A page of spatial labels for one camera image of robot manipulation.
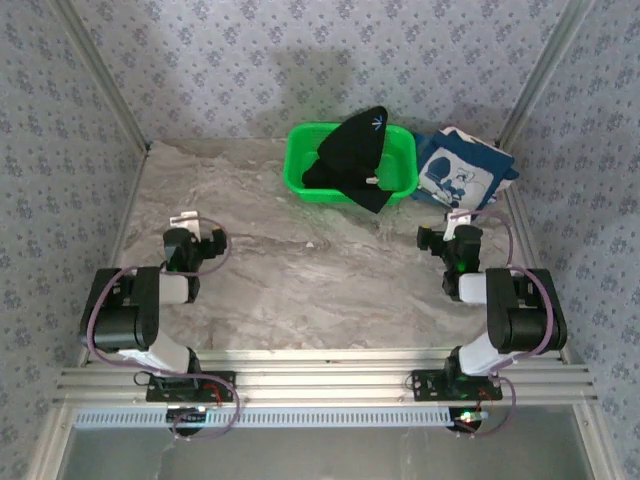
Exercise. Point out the blue printed folded t-shirt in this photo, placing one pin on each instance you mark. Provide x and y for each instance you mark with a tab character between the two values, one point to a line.
450	175

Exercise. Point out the aluminium corner post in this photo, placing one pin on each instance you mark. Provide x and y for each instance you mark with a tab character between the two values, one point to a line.
542	75
103	75

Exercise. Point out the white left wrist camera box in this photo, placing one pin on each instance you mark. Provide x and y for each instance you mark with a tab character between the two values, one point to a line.
182	219

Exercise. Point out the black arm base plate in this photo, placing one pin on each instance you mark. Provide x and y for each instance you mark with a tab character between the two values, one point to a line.
165	392
430	387

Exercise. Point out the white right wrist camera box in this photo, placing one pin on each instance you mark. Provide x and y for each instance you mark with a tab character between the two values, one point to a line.
456	220

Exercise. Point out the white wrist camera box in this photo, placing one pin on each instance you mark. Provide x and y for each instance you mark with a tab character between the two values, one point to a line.
456	220
182	219

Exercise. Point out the aluminium mounting rail frame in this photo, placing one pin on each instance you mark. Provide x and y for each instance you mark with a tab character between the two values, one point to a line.
320	380

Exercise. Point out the black t-shirt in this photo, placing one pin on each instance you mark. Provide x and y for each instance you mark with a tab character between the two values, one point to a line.
350	155

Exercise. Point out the black controller board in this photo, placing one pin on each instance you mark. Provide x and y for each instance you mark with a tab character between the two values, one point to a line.
467	422
187	424

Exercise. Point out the green plastic basket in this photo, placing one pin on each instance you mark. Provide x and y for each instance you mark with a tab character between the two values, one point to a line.
300	150

